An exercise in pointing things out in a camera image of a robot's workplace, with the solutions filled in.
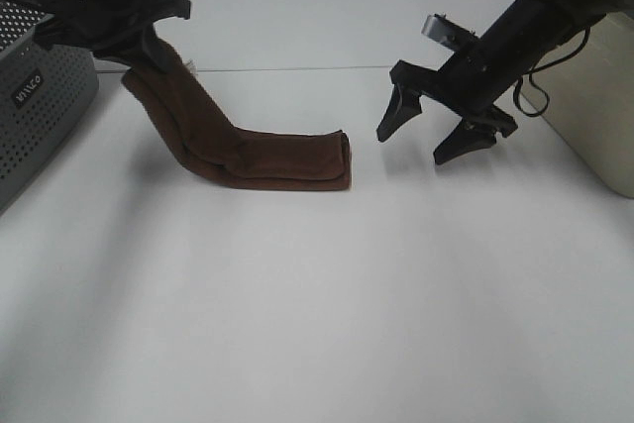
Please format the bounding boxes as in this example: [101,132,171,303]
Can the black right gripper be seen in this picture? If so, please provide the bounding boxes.
[376,0,572,165]

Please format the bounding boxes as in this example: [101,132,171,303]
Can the beige plastic bin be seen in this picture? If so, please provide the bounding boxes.
[536,14,633,198]

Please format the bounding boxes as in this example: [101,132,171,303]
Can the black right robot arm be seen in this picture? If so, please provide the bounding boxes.
[376,0,633,164]

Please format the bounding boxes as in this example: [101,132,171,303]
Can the grey perforated plastic basket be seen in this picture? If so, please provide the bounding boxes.
[1,0,99,209]

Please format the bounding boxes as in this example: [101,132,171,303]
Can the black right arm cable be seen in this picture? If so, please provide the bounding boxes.
[512,26,593,117]

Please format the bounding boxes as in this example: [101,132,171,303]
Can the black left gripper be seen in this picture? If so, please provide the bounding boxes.
[33,0,191,71]

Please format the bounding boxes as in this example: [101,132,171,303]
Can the brown towel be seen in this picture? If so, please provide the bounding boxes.
[122,44,352,191]

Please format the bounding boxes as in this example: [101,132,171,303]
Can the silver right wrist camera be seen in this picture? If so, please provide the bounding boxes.
[421,14,478,52]

